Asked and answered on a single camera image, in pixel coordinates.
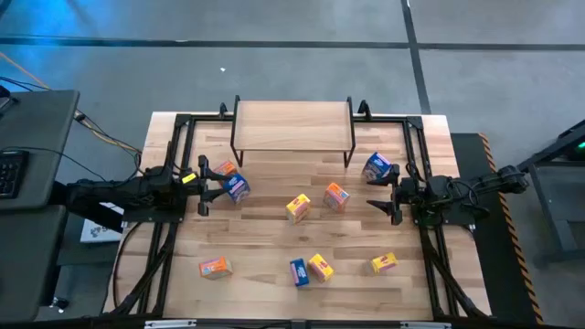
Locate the wooden shelf with black frame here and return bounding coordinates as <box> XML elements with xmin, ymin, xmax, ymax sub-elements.
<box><xmin>229</xmin><ymin>94</ymin><xmax>357</xmax><ymax>169</ymax></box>

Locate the silver metal bracket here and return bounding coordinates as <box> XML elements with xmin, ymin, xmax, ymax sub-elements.
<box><xmin>144</xmin><ymin>319</ymin><xmax>197</xmax><ymax>329</ymax></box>
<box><xmin>399</xmin><ymin>321</ymin><xmax>452</xmax><ymax>329</ymax></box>

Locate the yellow Corn Pops cereal box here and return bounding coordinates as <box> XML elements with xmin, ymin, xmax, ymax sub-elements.
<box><xmin>285</xmin><ymin>193</ymin><xmax>312</xmax><ymax>225</ymax></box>
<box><xmin>306</xmin><ymin>253</ymin><xmax>335</xmax><ymax>283</ymax></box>
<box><xmin>368</xmin><ymin>251</ymin><xmax>399</xmax><ymax>275</ymax></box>

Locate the blue Frosted Flakes cereal box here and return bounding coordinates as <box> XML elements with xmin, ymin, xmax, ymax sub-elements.
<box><xmin>361</xmin><ymin>152</ymin><xmax>393</xmax><ymax>183</ymax></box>
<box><xmin>222</xmin><ymin>173</ymin><xmax>251</xmax><ymax>205</ymax></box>
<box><xmin>289</xmin><ymin>258</ymin><xmax>311</xmax><ymax>288</ymax></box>

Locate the black desk device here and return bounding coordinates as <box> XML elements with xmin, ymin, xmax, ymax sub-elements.
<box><xmin>0</xmin><ymin>84</ymin><xmax>20</xmax><ymax>118</ymax></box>

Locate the black aluminium table frame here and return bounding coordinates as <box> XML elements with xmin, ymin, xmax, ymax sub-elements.
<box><xmin>104</xmin><ymin>111</ymin><xmax>493</xmax><ymax>321</ymax></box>

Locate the black mat with hazard stripe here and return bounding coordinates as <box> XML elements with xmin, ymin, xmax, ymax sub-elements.
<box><xmin>450</xmin><ymin>132</ymin><xmax>545</xmax><ymax>326</ymax></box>

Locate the orange Mini Wheats cereal box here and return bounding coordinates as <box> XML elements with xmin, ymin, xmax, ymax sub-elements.
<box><xmin>322</xmin><ymin>182</ymin><xmax>351</xmax><ymax>214</ymax></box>
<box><xmin>198</xmin><ymin>255</ymin><xmax>234</xmax><ymax>281</ymax></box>
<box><xmin>212</xmin><ymin>159</ymin><xmax>239</xmax><ymax>180</ymax></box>

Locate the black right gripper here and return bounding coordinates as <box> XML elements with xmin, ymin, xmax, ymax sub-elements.
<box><xmin>367</xmin><ymin>164</ymin><xmax>416</xmax><ymax>226</ymax></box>

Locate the black keyboard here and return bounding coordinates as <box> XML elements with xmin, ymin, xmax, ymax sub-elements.
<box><xmin>0</xmin><ymin>149</ymin><xmax>29</xmax><ymax>200</ymax></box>

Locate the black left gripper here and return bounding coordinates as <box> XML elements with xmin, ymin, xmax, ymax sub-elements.
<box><xmin>182</xmin><ymin>154</ymin><xmax>232</xmax><ymax>217</ymax></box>

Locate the white paper sheet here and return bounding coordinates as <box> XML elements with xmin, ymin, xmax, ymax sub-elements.
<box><xmin>80</xmin><ymin>202</ymin><xmax>125</xmax><ymax>244</ymax></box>

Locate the dark metal equipment stand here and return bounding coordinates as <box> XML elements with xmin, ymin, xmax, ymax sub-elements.
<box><xmin>506</xmin><ymin>118</ymin><xmax>585</xmax><ymax>269</ymax></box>

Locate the black cable bundle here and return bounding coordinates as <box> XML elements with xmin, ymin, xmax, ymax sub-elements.
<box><xmin>72</xmin><ymin>109</ymin><xmax>145</xmax><ymax>177</ymax></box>

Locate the grey desk top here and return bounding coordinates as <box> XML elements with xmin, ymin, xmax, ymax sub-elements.
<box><xmin>0</xmin><ymin>90</ymin><xmax>81</xmax><ymax>211</ymax></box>
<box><xmin>0</xmin><ymin>205</ymin><xmax>69</xmax><ymax>324</ymax></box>

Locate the yellow orange cable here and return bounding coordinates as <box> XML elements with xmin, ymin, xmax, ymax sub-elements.
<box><xmin>0</xmin><ymin>50</ymin><xmax>143</xmax><ymax>156</ymax></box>

